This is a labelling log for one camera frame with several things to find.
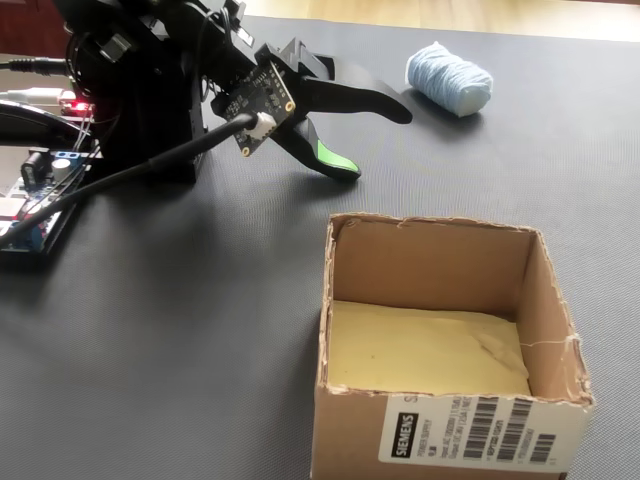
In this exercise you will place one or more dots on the light blue yarn block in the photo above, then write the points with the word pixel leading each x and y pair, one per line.
pixel 450 80

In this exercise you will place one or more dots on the black curved object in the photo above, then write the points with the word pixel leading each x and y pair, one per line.
pixel 30 125

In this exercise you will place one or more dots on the small board with red light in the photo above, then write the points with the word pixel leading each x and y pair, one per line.
pixel 77 106

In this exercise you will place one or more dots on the open cardboard box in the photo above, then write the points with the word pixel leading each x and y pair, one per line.
pixel 360 435

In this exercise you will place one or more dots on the dark grey table mat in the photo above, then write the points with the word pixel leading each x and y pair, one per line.
pixel 200 325

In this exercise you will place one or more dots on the yellow foam pad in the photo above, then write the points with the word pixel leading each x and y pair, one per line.
pixel 415 350

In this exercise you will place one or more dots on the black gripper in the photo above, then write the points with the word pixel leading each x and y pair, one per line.
pixel 312 65

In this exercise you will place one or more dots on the blue controller circuit board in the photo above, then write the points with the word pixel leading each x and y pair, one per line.
pixel 30 235

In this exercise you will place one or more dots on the black camera circuit board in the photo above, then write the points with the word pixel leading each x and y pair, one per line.
pixel 260 97

